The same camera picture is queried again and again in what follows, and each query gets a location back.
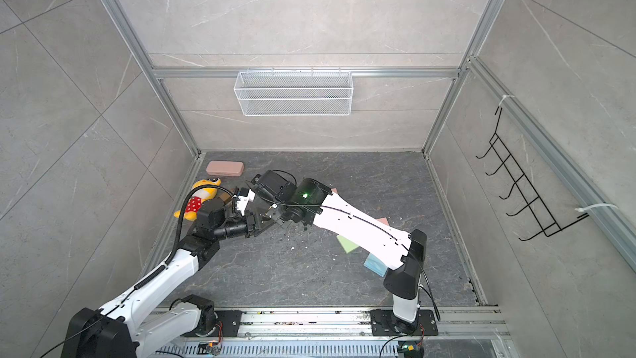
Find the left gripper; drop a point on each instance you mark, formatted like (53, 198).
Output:
(251, 226)

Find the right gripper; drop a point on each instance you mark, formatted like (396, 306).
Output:
(283, 219)

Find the green memo pad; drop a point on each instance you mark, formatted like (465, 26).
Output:
(346, 244)

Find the salmon pink memo pad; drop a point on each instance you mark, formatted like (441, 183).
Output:
(382, 221)

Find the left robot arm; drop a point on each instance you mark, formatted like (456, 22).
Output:
(123, 326)

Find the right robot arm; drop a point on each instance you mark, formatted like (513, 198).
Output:
(312, 203)

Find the blue memo pad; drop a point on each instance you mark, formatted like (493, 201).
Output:
(375, 265)

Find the pink eraser case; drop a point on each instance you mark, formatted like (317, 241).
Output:
(225, 168)

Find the yellow plush toy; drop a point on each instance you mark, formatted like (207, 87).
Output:
(201, 196)

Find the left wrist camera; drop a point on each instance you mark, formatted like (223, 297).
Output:
(242, 200)

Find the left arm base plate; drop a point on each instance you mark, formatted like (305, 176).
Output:
(225, 323)

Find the white wire mesh basket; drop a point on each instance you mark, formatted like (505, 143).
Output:
(294, 93)

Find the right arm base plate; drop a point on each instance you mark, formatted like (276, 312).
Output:
(385, 323)

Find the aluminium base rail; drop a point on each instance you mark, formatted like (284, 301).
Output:
(349, 323)

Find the black wire hook rack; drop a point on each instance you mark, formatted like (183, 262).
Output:
(521, 185)

